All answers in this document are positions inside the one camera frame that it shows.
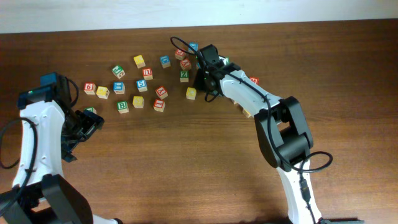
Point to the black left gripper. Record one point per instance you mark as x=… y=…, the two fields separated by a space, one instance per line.
x=86 y=126

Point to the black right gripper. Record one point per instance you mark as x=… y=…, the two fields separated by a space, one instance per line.
x=202 y=83

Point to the yellow S block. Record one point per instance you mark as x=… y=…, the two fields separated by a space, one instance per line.
x=246 y=113
x=138 y=102

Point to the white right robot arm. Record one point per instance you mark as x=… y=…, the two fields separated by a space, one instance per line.
x=283 y=134

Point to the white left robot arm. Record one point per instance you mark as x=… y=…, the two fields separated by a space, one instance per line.
x=50 y=132

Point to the green b block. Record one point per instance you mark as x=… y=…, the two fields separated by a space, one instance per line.
x=122 y=107
x=90 y=109

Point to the yellow block centre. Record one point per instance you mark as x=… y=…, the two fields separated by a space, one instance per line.
x=191 y=93

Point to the green Z block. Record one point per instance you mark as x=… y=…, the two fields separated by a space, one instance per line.
x=184 y=76

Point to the red Y block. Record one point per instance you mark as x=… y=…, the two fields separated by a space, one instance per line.
x=185 y=64

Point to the blue X block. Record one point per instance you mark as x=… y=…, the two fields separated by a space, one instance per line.
x=193 y=47

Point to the red 6 block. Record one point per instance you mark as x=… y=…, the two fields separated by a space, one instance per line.
x=90 y=88

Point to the red C block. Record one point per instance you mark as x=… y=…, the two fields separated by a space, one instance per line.
x=180 y=55

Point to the yellow block far left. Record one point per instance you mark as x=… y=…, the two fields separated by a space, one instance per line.
x=102 y=92

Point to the red M block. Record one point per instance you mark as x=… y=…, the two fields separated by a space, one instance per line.
x=254 y=80

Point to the blue D block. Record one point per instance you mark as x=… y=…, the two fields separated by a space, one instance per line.
x=165 y=61

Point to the red K block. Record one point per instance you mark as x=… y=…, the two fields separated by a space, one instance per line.
x=161 y=92

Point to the blue block left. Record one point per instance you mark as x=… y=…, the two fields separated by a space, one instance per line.
x=119 y=88

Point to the red U block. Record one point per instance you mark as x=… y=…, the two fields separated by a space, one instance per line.
x=147 y=74

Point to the green J block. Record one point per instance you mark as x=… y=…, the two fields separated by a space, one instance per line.
x=118 y=71

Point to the blue 5 block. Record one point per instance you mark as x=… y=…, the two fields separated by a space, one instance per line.
x=141 y=85

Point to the yellow block top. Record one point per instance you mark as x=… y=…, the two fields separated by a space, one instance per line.
x=139 y=61

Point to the aluminium rail table edge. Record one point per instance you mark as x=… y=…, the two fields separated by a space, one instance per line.
x=341 y=221

